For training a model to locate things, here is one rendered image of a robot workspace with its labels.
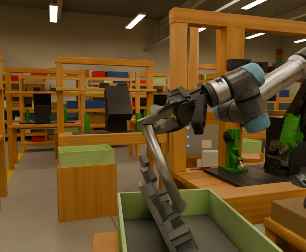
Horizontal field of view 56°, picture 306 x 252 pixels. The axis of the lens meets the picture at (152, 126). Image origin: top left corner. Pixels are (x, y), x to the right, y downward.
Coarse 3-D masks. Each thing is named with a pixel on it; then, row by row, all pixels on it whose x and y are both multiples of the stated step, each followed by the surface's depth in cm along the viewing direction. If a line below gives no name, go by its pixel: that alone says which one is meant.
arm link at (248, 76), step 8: (248, 64) 82; (256, 64) 81; (232, 72) 81; (240, 72) 80; (248, 72) 80; (256, 72) 80; (232, 80) 80; (240, 80) 80; (248, 80) 80; (256, 80) 80; (264, 80) 81; (232, 88) 80; (240, 88) 80; (248, 88) 80; (256, 88) 81; (232, 96) 81; (240, 96) 82; (248, 96) 81
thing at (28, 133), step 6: (12, 78) 958; (12, 90) 965; (18, 90) 970; (24, 90) 974; (12, 96) 956; (18, 96) 962; (24, 96) 967; (30, 96) 973; (12, 102) 968; (18, 102) 973; (24, 102) 998; (12, 108) 959; (18, 108) 964; (24, 108) 970; (30, 108) 976; (30, 114) 986; (6, 120) 971; (18, 120) 972; (30, 120) 984; (6, 132) 967; (18, 132) 1006; (30, 132) 1006; (36, 132) 1006; (42, 132) 1006
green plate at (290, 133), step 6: (288, 114) 183; (294, 114) 179; (300, 114) 175; (288, 120) 182; (294, 120) 178; (288, 126) 181; (294, 126) 176; (282, 132) 184; (288, 132) 180; (294, 132) 175; (300, 132) 177; (282, 138) 183; (288, 138) 179; (294, 138) 175; (300, 138) 178; (282, 144) 182
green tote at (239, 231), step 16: (128, 192) 125; (192, 192) 129; (208, 192) 130; (128, 208) 125; (144, 208) 126; (192, 208) 129; (208, 208) 130; (224, 208) 112; (224, 224) 112; (240, 224) 98; (240, 240) 98; (256, 240) 88
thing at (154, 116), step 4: (152, 108) 82; (156, 108) 81; (172, 108) 78; (152, 112) 80; (156, 112) 78; (164, 112) 78; (168, 112) 79; (172, 112) 79; (148, 116) 79; (152, 116) 78; (156, 116) 78; (160, 116) 79; (164, 116) 79; (168, 116) 80; (144, 120) 80; (148, 120) 79; (152, 120) 79; (156, 120) 79; (144, 124) 80; (148, 124) 79
